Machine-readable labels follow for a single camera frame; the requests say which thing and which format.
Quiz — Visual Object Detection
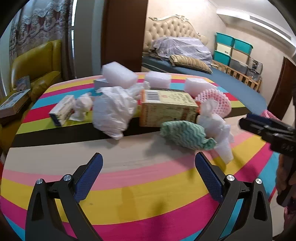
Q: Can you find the pink foam fruit net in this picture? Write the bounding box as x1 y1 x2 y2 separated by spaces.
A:
195 88 232 118

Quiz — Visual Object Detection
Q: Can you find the white plastic wrapper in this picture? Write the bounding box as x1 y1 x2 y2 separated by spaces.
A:
196 99 234 165

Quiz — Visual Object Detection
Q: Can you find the white foam block L-shaped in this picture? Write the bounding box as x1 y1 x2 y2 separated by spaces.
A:
184 78 217 97

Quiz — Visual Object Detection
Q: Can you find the green wavy cloth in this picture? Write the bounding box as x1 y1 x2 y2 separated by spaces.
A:
160 120 217 151

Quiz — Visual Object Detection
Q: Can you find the yellow cardboard carton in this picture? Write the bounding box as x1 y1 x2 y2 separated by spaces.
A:
139 89 198 128

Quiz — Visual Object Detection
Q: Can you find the small white medicine box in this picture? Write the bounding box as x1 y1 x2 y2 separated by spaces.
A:
49 95 75 127

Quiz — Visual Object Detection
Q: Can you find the white tissue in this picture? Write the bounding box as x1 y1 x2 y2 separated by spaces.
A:
69 92 93 121

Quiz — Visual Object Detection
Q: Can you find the white plastic bag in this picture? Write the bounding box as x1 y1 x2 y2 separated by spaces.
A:
92 81 151 140

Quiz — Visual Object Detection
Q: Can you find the white foam block tall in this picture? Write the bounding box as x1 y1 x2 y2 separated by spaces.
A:
102 62 138 89

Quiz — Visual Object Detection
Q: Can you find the pink-lined trash bin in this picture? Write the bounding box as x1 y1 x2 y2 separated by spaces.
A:
261 109 280 121

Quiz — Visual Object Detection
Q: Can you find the person's right hand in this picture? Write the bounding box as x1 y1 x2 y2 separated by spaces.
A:
276 154 296 194

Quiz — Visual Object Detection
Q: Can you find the bed with blue sheet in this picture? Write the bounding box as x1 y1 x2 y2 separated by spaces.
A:
142 56 267 114

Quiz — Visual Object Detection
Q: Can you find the houndstooth bag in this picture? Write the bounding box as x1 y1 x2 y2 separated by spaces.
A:
248 57 263 74

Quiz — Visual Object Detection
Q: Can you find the teal storage bin lower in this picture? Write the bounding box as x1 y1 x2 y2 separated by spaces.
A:
213 50 231 66

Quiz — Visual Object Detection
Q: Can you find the teal storage bin top-right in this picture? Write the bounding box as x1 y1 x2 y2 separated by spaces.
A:
233 38 253 55

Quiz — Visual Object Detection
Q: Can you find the beige storage drawer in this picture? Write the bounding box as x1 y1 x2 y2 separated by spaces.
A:
216 43 232 56

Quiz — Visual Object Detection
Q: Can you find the teal storage bin top-left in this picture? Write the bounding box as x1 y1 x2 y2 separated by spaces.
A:
216 32 235 47

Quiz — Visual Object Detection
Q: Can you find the gold striped pillow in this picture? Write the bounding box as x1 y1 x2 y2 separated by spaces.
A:
169 55 212 74

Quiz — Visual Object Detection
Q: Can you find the lilac striped duvet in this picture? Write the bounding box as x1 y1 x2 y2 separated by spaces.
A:
149 37 212 67

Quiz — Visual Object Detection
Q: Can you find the striped colourful tablecloth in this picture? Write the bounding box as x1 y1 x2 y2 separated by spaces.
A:
0 72 282 241

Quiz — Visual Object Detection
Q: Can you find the beige tufted headboard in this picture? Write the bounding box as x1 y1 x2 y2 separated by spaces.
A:
143 15 208 53

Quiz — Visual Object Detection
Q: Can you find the flat game box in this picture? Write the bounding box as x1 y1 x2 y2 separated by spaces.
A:
0 89 31 118

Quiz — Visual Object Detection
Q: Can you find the small upright picture box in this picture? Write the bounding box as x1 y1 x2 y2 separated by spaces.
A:
16 75 31 91

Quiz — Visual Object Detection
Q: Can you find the dark wooden door panel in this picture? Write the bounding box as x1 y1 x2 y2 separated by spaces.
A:
101 0 149 72

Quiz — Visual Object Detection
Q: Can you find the yellow leather armchair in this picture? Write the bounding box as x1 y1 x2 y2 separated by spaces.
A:
1 40 63 152

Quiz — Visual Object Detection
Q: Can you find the beige lace curtain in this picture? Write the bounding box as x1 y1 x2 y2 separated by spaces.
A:
9 1 74 80

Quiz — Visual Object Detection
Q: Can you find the wooden crib rail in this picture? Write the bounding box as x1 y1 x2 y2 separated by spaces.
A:
211 60 261 93

